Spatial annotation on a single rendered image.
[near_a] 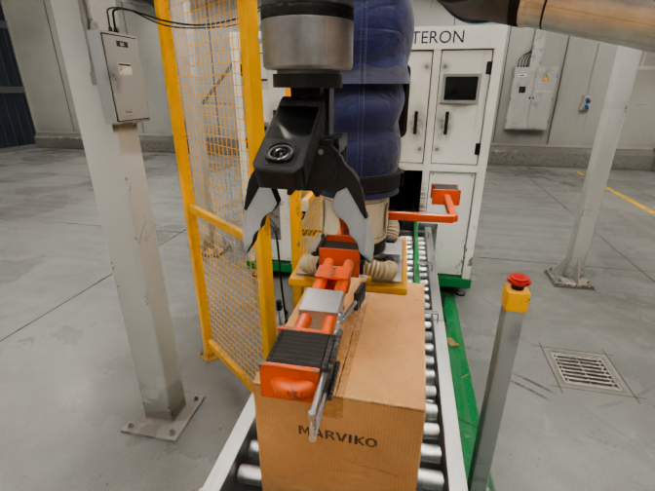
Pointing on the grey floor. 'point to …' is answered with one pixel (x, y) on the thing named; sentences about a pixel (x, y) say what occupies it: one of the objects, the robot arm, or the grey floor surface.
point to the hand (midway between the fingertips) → (305, 260)
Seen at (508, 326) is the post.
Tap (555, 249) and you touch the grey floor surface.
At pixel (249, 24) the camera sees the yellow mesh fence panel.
